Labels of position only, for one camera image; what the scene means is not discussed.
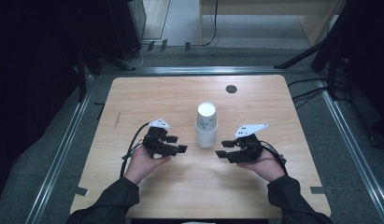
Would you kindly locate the person's left hand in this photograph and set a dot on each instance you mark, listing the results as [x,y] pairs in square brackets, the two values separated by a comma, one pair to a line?
[144,165]

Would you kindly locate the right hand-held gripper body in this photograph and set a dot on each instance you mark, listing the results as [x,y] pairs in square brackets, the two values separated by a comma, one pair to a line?
[247,147]

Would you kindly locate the person's right hand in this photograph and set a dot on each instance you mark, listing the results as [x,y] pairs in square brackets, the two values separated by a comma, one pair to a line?
[267,166]

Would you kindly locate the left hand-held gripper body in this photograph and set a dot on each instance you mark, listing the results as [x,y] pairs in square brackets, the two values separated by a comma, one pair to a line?
[155,140]

